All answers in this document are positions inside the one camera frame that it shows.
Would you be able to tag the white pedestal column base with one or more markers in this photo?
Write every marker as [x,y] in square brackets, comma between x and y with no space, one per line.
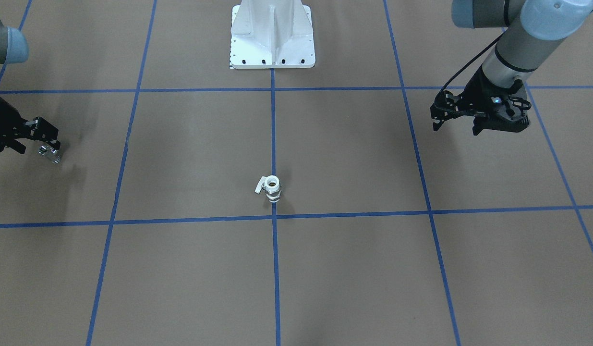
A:
[272,34]

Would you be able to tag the white PPR valve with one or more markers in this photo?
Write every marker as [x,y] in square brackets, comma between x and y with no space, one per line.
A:
[271,186]

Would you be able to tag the small metal pipe fitting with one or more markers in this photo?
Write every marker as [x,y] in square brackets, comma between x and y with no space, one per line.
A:
[50,152]

